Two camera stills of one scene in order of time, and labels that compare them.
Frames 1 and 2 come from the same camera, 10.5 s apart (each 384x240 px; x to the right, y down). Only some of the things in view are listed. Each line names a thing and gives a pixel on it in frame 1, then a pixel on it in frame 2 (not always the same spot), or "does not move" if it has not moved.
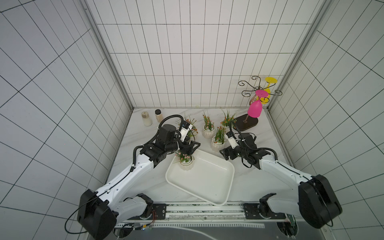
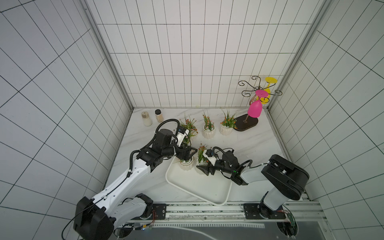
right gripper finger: (226, 152) -> (205, 168)
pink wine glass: (255, 107) does not move
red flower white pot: (219, 140) -> (201, 160)
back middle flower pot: (209, 128) does not move
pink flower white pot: (186, 161) does not move
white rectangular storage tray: (209, 178) does not move
